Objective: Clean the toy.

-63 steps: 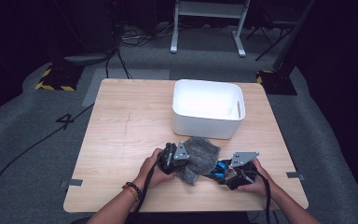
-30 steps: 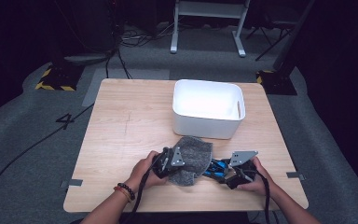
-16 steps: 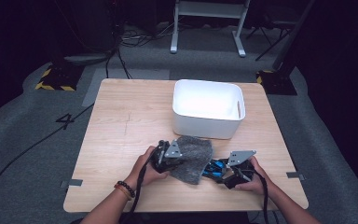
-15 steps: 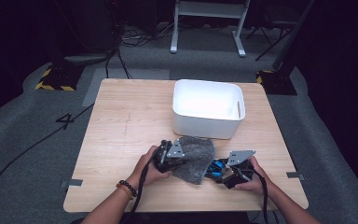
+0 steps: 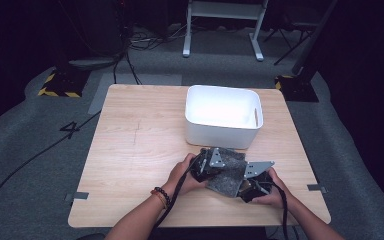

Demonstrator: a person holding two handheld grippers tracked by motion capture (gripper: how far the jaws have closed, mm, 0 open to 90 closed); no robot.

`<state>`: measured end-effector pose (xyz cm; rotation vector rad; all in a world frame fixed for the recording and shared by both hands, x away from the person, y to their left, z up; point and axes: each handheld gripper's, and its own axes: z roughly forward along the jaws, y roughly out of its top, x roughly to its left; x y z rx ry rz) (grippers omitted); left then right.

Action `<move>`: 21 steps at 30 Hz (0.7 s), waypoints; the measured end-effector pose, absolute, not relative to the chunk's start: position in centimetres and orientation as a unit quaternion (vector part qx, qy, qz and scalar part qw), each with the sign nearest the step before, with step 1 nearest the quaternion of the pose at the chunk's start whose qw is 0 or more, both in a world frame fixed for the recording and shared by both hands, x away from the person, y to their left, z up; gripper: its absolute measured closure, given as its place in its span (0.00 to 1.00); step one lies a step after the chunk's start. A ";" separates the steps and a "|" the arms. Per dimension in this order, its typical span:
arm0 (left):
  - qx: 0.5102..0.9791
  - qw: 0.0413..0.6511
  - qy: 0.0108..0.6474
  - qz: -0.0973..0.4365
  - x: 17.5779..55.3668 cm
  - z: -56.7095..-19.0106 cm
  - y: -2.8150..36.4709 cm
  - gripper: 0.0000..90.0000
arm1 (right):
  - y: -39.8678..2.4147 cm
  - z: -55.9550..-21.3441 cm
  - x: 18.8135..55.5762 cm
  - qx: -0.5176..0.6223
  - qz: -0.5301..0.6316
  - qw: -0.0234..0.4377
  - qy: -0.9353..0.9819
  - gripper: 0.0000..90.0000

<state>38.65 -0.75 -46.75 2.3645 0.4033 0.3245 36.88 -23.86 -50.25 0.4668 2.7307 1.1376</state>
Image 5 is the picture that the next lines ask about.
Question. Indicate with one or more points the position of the white plastic storage bin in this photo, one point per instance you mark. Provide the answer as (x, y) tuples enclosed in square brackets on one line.
[(223, 110)]

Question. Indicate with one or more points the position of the grey fuzzy cloth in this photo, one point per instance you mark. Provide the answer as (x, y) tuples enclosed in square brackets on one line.
[(230, 178)]

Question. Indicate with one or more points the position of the black slanted pole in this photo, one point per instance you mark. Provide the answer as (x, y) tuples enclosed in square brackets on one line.
[(313, 40)]

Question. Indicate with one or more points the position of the black tripod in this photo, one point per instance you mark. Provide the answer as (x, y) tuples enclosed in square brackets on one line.
[(290, 43)]

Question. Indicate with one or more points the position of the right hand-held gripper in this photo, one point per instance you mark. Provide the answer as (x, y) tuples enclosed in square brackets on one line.
[(258, 186)]

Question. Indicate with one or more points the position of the grey tape strip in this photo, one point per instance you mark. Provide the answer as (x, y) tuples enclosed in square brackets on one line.
[(316, 188), (78, 196)]

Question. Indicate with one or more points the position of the person's left hand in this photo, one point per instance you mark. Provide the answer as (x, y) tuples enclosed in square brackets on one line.
[(180, 180)]

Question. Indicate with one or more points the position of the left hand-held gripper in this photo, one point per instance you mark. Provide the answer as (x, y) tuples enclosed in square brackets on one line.
[(204, 166)]

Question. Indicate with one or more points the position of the black base with yellow stripes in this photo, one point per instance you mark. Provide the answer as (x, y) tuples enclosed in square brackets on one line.
[(296, 88), (65, 83)]

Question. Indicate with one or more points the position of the white metal stand frame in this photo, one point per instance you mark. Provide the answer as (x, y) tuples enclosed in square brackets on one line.
[(225, 10)]

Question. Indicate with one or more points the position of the person's right hand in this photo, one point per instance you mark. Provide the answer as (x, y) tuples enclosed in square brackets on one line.
[(278, 196)]

